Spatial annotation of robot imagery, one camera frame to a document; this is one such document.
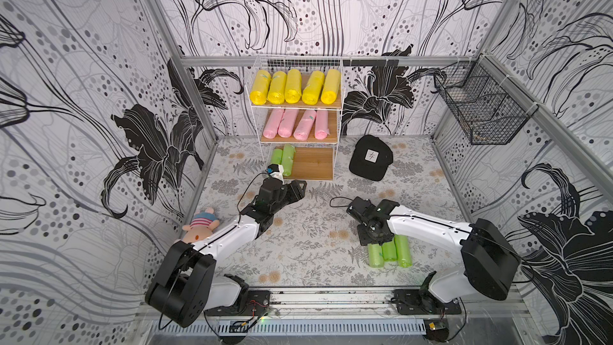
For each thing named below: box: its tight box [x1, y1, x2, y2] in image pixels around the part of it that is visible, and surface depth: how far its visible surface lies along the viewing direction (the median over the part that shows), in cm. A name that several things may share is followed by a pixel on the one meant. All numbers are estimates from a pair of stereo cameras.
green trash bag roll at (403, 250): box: [393, 233, 413, 268], surface depth 82 cm
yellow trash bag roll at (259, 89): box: [249, 69, 272, 106], surface depth 74 cm
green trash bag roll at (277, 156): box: [270, 148, 284, 165], surface depth 107 cm
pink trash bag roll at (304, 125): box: [292, 109, 317, 142], surface depth 87 cm
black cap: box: [348, 134, 394, 182], surface depth 108 cm
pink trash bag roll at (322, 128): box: [314, 109, 330, 140], surface depth 88 cm
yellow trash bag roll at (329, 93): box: [320, 68, 341, 105], surface depth 75 cm
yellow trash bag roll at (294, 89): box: [284, 68, 303, 104], surface depth 74 cm
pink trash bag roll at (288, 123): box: [277, 108, 299, 139], surface depth 89 cm
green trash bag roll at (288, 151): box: [282, 143, 297, 177], surface depth 106 cm
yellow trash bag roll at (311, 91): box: [301, 70, 325, 106], surface depth 75 cm
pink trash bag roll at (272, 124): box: [263, 108, 284, 139], surface depth 88 cm
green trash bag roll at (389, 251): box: [382, 237, 398, 262], surface depth 81 cm
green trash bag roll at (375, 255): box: [367, 242, 384, 269], surface depth 80 cm
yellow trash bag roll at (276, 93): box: [267, 71, 287, 105], surface depth 74 cm
